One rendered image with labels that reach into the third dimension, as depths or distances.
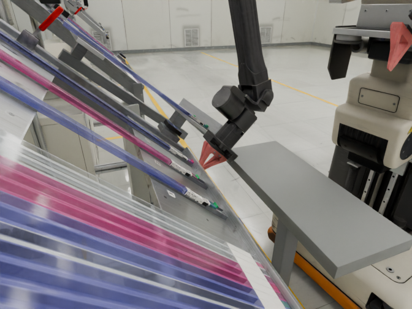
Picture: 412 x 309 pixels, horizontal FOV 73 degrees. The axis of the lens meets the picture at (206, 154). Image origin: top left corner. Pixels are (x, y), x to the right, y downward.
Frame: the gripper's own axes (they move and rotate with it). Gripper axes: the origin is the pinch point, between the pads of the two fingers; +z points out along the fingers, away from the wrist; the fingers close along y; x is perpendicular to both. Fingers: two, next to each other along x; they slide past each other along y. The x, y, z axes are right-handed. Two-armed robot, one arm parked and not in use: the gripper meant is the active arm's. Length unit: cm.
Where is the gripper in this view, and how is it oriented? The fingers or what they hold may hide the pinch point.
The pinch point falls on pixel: (200, 167)
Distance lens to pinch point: 74.7
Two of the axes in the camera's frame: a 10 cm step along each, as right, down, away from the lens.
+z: -6.5, 7.5, 1.1
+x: 6.8, 5.0, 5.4
